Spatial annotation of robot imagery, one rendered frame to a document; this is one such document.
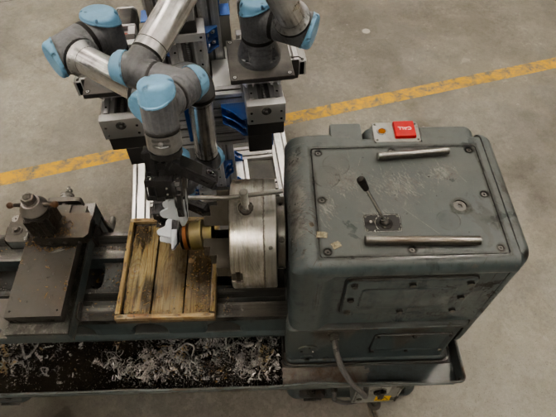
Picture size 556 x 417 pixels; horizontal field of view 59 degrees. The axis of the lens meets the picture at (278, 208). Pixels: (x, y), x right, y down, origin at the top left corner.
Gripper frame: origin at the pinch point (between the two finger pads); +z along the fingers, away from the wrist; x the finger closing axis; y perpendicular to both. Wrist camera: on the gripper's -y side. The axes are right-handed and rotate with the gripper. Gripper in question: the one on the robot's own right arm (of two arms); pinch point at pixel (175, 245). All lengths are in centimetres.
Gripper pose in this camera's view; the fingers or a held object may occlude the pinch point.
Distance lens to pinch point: 145.6
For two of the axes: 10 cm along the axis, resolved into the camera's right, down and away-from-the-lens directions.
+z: 0.3, 8.2, -5.7
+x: 0.0, -5.7, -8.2
